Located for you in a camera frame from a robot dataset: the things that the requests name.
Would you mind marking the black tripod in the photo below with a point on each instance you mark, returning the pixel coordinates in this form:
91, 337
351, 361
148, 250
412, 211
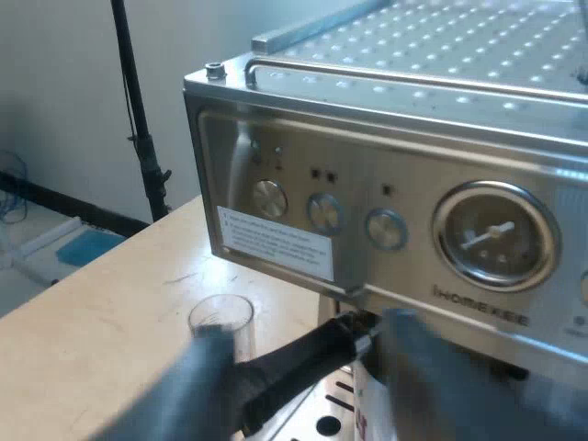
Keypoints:
147, 151

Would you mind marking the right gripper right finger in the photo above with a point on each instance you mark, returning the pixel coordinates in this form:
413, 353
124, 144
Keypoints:
459, 399

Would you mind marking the steel espresso machine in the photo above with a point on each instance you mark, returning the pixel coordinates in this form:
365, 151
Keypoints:
413, 138

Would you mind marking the white mug with red print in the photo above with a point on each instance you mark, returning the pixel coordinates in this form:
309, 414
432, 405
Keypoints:
372, 404

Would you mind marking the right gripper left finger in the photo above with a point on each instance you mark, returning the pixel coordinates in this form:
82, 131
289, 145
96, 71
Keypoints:
184, 395

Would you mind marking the clear measuring glass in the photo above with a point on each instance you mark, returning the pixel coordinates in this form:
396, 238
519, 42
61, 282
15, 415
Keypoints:
244, 331

